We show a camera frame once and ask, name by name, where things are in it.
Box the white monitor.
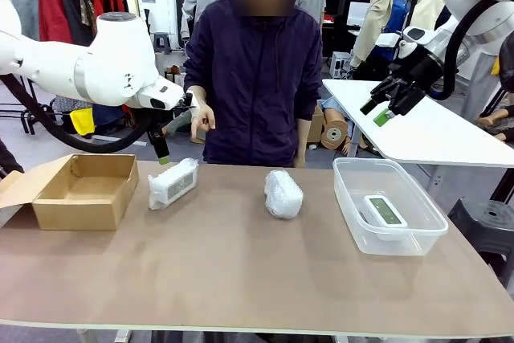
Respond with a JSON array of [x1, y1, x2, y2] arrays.
[[347, 0, 373, 27]]

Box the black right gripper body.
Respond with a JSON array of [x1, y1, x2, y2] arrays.
[[388, 55, 443, 116]]

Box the black metal clothes rack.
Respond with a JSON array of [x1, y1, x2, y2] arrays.
[[0, 0, 140, 137]]

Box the black plastic stool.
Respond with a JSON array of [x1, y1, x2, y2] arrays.
[[447, 197, 514, 280]]

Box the mannequin legs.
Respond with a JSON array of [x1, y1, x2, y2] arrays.
[[475, 89, 514, 143]]

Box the cardboard box on floor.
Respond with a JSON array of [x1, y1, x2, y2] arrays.
[[307, 104, 327, 145]]

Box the person's left forearm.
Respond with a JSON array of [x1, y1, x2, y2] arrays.
[[296, 117, 311, 158]]

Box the unwrapped white digital clock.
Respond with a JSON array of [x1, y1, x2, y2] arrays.
[[363, 194, 409, 242]]

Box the small grey stool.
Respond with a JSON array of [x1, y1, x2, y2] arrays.
[[153, 31, 172, 55]]

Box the white computer case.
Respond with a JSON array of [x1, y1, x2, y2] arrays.
[[328, 50, 357, 79]]

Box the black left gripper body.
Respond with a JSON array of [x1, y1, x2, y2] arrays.
[[146, 108, 165, 139]]

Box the clear plastic container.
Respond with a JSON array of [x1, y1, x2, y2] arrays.
[[332, 157, 450, 256]]

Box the person in navy jacket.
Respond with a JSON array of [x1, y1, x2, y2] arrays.
[[182, 0, 322, 168]]

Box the person's right hand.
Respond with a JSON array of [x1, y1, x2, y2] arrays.
[[189, 96, 218, 139]]

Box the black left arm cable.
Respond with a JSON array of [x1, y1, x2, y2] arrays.
[[0, 73, 156, 154]]

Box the red jacket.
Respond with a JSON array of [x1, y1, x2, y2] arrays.
[[38, 0, 74, 43]]

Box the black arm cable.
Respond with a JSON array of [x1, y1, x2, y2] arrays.
[[431, 0, 503, 101], [0, 73, 156, 154]]

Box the grey fluffy coat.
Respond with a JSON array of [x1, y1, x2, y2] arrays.
[[2, 0, 41, 41]]

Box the lying mannequin torso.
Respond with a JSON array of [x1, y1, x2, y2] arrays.
[[319, 97, 354, 151]]

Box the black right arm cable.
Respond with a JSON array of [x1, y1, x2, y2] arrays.
[[431, 0, 503, 101]]

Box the open brown cardboard box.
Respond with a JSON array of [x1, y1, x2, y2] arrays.
[[0, 153, 140, 231]]

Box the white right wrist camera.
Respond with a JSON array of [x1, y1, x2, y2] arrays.
[[377, 32, 418, 59]]

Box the bubble-wrapped clock showing display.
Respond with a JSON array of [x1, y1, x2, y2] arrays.
[[147, 157, 200, 210]]

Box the black patterned garment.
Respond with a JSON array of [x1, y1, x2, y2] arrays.
[[62, 0, 100, 47]]

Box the yellow cloth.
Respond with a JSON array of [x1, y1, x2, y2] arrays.
[[68, 108, 96, 136]]

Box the fully bubble-wrapped clock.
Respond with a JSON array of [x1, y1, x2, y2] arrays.
[[263, 169, 304, 220]]

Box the mannequin in beige coat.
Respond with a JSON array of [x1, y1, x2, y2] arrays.
[[349, 0, 422, 71]]

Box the white side table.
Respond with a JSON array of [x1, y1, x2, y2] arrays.
[[321, 77, 514, 199]]

